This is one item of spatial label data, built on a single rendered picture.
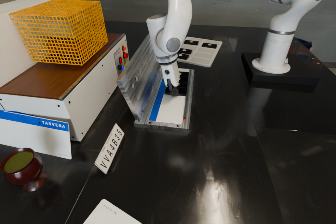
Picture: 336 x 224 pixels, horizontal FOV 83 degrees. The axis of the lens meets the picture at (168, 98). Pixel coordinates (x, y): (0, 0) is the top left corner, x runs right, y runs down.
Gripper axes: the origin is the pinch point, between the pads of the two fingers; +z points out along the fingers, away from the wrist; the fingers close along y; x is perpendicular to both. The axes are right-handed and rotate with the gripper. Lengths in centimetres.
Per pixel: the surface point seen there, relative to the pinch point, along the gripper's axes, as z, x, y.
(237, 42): 12, -35, 76
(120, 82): -18.1, 11.9, -18.7
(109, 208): -7, 6, -51
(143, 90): -6.8, 10.7, -7.4
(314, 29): 72, -157, 231
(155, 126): 2.2, 5.2, -18.7
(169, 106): 2.3, 1.9, -7.2
